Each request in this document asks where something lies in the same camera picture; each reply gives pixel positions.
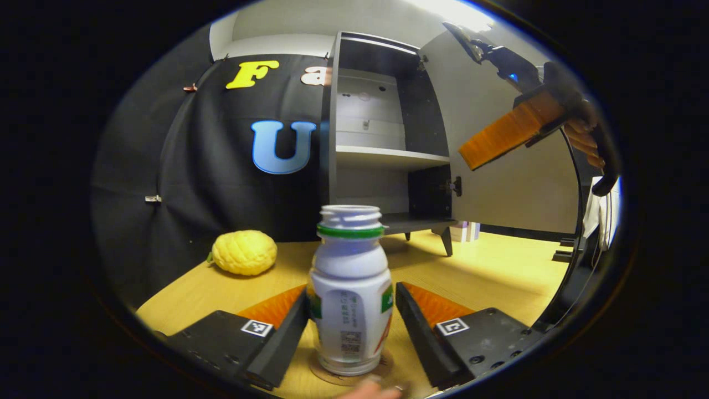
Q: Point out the white striped box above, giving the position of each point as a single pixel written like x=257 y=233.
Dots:
x=465 y=231

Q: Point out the black backdrop cloth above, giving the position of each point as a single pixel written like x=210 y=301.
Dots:
x=194 y=166

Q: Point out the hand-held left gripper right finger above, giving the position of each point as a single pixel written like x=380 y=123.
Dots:
x=418 y=338

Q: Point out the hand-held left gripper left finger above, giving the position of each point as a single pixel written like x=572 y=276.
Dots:
x=282 y=343

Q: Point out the round brown coaster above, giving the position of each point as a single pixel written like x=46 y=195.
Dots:
x=332 y=379

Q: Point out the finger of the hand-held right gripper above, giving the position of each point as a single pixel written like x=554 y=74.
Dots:
x=509 y=130

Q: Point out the beige cabinet door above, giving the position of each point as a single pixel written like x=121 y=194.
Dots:
x=498 y=199

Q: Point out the white plastic bottle green label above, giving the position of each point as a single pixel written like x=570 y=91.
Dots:
x=349 y=310

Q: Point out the metal door hinge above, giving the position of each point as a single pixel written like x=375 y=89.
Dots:
x=422 y=62
x=453 y=186

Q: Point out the black metal stand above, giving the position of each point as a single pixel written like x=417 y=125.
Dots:
x=560 y=302

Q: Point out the white cabinet shelf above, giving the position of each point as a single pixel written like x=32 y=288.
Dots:
x=382 y=156

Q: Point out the yellow bumpy citrus fruit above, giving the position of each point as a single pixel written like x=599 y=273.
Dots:
x=243 y=252

